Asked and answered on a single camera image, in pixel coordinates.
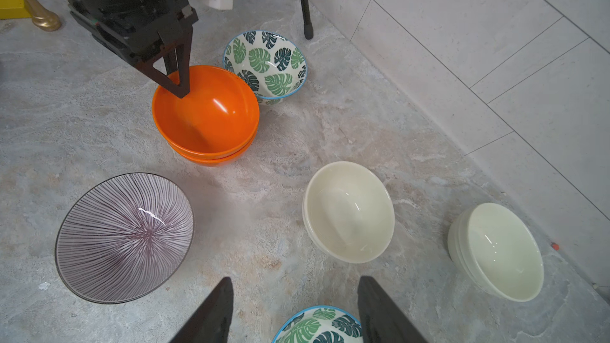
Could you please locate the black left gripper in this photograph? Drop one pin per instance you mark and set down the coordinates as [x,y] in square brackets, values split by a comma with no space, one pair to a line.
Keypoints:
[154,36]

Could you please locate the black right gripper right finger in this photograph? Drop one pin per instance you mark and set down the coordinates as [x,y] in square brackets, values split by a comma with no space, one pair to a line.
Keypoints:
[381,319]

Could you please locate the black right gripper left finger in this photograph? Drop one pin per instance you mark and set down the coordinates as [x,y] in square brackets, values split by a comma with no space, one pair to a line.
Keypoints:
[211,320]

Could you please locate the green leaf pattern bowl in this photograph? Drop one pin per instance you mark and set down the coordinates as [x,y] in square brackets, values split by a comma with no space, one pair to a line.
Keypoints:
[321,324]

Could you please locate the cream ceramic bowl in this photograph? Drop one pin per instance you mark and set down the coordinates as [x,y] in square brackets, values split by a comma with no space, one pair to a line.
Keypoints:
[348,212]
[495,249]

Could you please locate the purple striped bowl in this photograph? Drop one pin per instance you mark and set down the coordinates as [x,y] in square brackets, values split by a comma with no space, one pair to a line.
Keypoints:
[124,238]

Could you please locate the gold chess piece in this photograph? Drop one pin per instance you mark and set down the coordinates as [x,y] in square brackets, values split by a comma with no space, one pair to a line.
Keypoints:
[41,17]

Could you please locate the yellow block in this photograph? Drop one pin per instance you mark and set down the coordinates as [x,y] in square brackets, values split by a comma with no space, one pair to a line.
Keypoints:
[13,9]

